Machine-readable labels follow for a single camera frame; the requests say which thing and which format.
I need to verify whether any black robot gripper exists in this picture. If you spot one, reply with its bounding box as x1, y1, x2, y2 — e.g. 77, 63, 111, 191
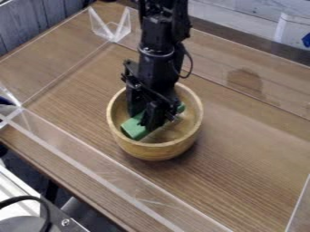
123, 44, 183, 131

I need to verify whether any green rectangular block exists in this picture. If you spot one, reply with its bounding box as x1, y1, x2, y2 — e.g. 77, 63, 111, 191
120, 102, 185, 140

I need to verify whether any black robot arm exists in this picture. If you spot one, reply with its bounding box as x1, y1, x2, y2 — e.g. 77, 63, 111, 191
121, 0, 191, 131

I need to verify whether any brown wooden bowl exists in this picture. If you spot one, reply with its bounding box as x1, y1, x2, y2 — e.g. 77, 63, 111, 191
105, 83, 203, 161

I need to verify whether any white container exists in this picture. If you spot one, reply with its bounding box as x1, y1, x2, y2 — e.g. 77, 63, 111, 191
274, 13, 310, 51

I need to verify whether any blue object at edge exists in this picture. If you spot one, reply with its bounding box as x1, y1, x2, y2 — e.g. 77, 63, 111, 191
302, 33, 310, 48

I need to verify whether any clear acrylic corner bracket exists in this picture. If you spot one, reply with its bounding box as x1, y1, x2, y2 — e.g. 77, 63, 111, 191
87, 7, 131, 43

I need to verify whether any clear acrylic front wall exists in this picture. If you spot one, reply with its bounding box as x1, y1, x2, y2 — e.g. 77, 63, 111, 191
0, 81, 234, 232

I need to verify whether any grey metal bracket with screw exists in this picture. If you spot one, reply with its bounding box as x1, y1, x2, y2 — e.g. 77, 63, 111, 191
41, 198, 91, 232

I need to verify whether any black cable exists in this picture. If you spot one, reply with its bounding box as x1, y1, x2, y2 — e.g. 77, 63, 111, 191
0, 195, 53, 232

